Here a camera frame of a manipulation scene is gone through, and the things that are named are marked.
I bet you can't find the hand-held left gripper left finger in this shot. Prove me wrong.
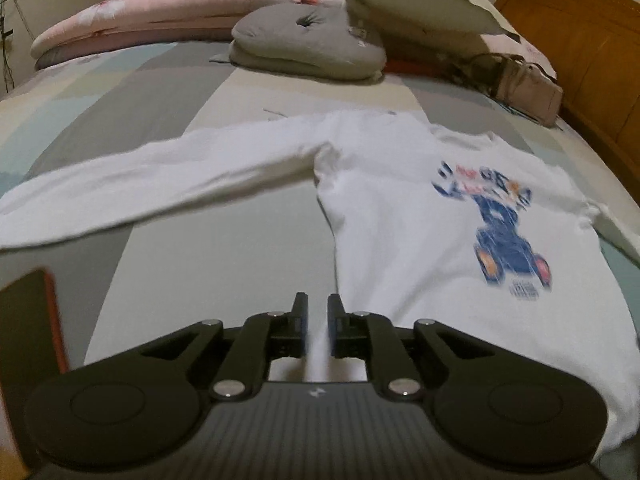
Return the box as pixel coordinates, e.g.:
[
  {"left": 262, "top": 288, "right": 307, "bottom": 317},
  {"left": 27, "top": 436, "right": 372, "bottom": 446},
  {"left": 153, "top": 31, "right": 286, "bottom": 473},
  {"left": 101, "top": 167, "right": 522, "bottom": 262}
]
[{"left": 130, "top": 291, "right": 308, "bottom": 403}]

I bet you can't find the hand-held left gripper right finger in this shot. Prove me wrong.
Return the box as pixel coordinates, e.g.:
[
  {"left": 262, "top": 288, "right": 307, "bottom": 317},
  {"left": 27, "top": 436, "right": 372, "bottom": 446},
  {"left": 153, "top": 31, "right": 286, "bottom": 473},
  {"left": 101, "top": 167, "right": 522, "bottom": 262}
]
[{"left": 327, "top": 292, "right": 506, "bottom": 403}]

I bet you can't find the white printed sweatshirt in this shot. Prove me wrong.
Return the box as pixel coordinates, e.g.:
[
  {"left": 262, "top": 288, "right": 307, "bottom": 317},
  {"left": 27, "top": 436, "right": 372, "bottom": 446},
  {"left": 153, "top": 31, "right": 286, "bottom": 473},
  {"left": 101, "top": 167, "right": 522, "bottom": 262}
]
[{"left": 0, "top": 110, "right": 640, "bottom": 461}]

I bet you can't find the red cloth item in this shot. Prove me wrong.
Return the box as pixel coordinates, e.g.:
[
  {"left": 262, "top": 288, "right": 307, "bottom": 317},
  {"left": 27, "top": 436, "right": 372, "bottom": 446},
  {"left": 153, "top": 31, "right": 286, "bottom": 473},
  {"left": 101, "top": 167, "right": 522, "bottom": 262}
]
[{"left": 385, "top": 57, "right": 451, "bottom": 78}]

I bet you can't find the smartphone with orange case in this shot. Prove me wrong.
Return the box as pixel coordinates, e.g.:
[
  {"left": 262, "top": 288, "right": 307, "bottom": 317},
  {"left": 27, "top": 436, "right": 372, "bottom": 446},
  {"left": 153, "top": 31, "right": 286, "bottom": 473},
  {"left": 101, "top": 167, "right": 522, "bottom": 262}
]
[{"left": 0, "top": 268, "right": 68, "bottom": 471}]

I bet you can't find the grey round cushion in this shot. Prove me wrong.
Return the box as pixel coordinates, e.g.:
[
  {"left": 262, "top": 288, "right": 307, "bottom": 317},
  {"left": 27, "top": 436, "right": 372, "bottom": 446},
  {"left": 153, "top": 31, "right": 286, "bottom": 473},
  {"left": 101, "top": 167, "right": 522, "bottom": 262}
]
[{"left": 229, "top": 2, "right": 386, "bottom": 81}]

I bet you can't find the pink handbag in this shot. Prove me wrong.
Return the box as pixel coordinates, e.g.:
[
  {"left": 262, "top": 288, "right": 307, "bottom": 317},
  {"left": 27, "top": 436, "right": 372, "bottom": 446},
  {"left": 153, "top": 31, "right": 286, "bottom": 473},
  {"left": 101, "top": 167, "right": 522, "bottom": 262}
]
[{"left": 450, "top": 52, "right": 563, "bottom": 128}]

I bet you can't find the pastel checked pillow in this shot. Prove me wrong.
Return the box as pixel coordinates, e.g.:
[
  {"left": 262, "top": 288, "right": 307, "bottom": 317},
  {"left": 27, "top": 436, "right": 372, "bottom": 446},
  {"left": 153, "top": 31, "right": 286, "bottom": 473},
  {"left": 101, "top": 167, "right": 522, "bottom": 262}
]
[{"left": 305, "top": 0, "right": 521, "bottom": 56}]

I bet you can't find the pink floral quilt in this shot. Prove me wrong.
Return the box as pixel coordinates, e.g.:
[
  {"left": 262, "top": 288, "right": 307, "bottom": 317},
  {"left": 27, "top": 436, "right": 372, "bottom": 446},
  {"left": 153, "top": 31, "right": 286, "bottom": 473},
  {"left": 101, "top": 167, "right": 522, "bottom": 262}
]
[{"left": 30, "top": 0, "right": 556, "bottom": 81}]

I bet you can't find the wooden headboard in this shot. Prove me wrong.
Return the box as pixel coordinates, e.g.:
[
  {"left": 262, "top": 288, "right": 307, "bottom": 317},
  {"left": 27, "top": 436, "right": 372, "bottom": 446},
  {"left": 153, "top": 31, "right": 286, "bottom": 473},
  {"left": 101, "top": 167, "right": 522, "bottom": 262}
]
[{"left": 494, "top": 0, "right": 640, "bottom": 201}]

